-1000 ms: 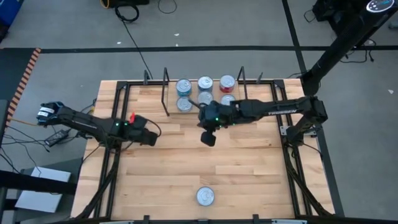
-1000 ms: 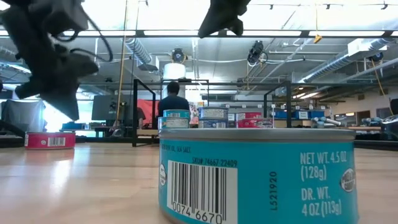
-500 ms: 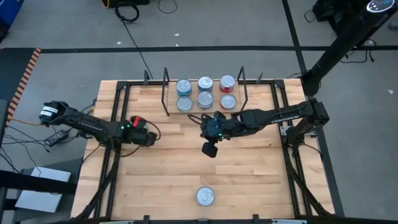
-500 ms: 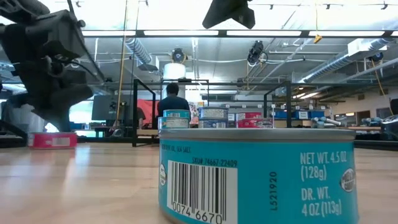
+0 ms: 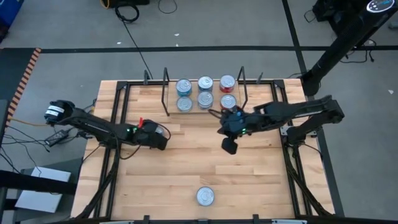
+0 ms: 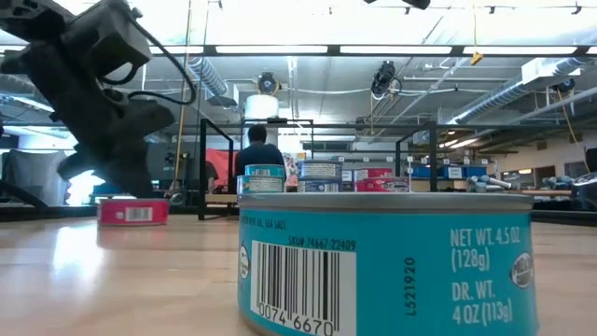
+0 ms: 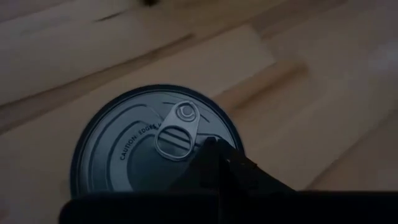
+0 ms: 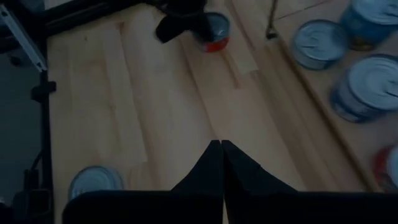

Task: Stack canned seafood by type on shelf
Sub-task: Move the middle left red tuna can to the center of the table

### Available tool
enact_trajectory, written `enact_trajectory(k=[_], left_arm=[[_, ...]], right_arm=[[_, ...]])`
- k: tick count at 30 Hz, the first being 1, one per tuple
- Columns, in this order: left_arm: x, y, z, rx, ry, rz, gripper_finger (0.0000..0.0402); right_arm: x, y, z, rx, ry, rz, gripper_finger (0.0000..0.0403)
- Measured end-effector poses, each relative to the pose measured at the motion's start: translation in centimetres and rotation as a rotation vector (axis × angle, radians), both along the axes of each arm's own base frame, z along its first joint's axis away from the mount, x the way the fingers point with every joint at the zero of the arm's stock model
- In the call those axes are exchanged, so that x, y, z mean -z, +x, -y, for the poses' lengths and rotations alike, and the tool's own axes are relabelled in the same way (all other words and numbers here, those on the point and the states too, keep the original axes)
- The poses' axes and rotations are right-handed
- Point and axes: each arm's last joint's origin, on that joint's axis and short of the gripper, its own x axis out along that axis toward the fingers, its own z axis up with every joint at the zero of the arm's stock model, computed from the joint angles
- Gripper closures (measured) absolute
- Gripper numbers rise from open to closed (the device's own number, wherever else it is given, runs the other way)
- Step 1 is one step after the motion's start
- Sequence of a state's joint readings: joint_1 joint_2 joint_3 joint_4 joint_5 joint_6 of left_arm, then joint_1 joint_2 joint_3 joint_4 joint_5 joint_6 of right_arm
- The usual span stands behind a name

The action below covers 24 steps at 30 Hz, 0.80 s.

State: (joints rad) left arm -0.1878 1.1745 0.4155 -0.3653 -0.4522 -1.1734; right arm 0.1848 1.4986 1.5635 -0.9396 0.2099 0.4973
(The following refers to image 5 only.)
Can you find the blue plastic crate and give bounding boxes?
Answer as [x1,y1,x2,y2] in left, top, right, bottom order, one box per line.
[0,0,25,27]

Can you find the silver mounting bracket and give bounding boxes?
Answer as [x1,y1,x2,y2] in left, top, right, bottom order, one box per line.
[279,126,318,138]

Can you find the black equipment box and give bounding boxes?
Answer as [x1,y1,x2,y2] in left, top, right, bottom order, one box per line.
[107,0,150,9]

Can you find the coiled black cable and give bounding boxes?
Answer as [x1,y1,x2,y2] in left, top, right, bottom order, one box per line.
[114,4,140,24]

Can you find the thin black cable loop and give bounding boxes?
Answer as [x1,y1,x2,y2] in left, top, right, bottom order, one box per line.
[157,0,178,15]

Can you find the wooden shelf black metal legs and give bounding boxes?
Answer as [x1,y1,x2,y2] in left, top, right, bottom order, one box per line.
[160,66,249,117]

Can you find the black equipment case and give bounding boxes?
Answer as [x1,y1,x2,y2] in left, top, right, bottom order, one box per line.
[312,0,341,22]

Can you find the black aluminium table frame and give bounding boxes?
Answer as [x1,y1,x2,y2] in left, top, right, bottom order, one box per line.
[73,70,336,224]

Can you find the black mat striped edge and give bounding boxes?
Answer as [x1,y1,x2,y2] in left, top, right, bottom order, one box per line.
[0,47,42,127]

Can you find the long black cable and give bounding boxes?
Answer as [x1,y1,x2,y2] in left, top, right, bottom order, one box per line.
[121,21,154,80]

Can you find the black tower fan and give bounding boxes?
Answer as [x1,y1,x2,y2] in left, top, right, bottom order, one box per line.
[300,0,398,96]

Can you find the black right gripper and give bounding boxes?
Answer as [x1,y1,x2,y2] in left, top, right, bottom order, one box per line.
[219,107,254,156]

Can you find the black power adapter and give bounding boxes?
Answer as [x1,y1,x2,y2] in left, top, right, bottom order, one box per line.
[44,129,69,147]

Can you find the black floor cable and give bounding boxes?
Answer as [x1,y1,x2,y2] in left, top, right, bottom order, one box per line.
[338,39,377,65]

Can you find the long yellow cable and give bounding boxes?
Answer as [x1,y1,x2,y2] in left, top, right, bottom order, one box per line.
[9,116,47,128]

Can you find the black metal beam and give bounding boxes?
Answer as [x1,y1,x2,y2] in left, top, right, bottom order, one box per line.
[0,169,78,196]

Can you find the black camera cable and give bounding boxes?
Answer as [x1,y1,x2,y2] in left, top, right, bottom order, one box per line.
[119,123,172,161]
[207,108,224,121]

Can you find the white cardboard box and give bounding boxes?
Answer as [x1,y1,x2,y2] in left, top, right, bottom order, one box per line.
[14,166,72,214]

